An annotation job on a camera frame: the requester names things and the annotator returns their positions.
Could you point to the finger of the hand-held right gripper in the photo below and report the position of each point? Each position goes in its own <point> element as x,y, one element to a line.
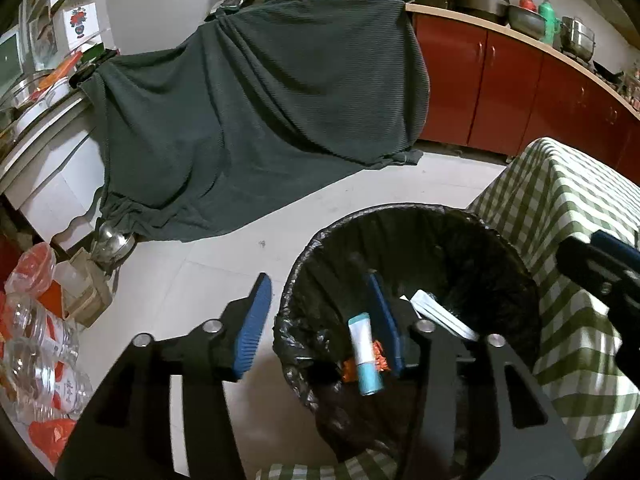
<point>585,265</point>
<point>612,245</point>

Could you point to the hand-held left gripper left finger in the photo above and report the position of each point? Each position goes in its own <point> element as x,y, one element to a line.
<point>252,325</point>

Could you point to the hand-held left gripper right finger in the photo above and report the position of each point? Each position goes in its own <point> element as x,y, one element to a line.
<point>385,322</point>

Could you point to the trash bin with black bag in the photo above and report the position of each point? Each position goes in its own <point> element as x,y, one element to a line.
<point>450,260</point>

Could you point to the white and teal tube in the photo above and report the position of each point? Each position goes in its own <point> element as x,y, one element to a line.
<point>362,345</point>

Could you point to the orange crumpled wrapper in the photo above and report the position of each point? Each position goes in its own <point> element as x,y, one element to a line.
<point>379,355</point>

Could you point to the white paper packet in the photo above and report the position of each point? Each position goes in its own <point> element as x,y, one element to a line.
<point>440,312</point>

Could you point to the green checked tablecloth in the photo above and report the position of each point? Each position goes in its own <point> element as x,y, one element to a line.
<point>550,195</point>

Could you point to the group of condiment bottles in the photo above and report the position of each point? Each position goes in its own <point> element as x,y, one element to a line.
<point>631,85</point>

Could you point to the steel kettle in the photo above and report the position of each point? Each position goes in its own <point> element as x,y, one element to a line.
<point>112,245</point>

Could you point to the beige cardboard box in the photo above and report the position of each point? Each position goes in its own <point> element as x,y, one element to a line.
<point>87,290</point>

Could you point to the black wok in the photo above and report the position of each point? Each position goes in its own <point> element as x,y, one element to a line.
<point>607,72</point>

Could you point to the red kitchen cabinet with counter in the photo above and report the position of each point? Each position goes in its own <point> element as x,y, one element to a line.
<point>500,85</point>

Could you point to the steel steamer pot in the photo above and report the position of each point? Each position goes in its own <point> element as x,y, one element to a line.
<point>577,37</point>

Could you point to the cluster of clear plastic bottles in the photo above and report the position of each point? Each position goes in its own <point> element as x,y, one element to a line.
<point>40,355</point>

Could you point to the dark green cloth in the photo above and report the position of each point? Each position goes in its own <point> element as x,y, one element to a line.
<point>250,110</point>

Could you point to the green thermos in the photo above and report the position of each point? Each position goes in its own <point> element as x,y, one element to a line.
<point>550,22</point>

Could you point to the grey metal basin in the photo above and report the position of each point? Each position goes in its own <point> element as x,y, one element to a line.
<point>527,22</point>

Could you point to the red thermos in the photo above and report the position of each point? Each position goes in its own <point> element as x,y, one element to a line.
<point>527,2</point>

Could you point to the black pot with lid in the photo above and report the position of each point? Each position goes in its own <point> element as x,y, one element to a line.
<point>480,2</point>

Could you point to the black round appliance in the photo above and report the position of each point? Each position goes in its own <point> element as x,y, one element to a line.
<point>229,4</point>

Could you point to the flower printed white box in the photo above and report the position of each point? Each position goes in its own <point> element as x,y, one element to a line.
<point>80,20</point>

